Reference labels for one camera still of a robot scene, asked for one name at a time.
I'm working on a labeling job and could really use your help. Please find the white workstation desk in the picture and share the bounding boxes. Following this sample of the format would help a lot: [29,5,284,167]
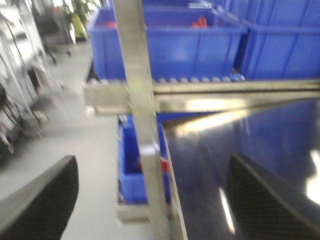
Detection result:
[0,1,51,160]

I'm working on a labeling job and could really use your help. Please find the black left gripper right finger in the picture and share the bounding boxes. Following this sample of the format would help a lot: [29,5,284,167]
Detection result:
[226,154,320,240]

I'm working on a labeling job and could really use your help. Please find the small blue bin below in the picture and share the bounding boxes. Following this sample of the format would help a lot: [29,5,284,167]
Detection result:
[117,114,172,205]

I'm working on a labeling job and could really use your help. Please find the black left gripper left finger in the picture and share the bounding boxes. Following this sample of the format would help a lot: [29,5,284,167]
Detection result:
[0,155,79,240]

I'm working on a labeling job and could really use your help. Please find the red mesh bag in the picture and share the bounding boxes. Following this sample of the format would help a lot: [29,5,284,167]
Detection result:
[190,16,208,28]

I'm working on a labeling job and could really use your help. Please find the roller conveyor track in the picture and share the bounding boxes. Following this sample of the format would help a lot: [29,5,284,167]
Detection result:
[86,74,245,85]

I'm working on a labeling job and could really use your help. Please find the stainless steel rack frame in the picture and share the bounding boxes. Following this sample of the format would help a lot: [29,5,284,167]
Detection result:
[84,0,320,240]

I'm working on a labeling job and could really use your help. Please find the large blue plastic bin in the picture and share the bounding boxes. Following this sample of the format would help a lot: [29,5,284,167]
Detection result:
[87,7,248,80]

